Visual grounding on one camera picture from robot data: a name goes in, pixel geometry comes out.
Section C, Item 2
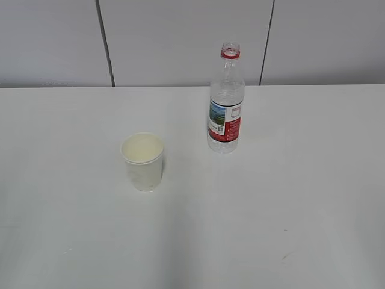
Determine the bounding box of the white paper cup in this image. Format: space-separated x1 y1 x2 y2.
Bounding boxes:
120 132 164 192

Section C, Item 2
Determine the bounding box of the clear plastic water bottle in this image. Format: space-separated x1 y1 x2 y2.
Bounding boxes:
207 42 245 154

